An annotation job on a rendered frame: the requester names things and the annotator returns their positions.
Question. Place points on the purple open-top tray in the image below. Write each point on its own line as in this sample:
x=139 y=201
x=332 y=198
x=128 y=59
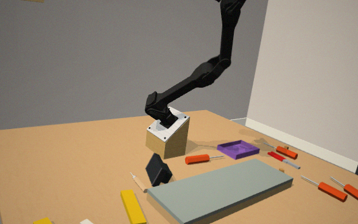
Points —
x=238 y=149

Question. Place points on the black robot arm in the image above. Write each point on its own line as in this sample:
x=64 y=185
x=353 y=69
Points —
x=205 y=74

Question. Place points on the yellow flat bar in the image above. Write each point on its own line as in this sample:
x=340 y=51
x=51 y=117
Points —
x=132 y=207
x=43 y=221

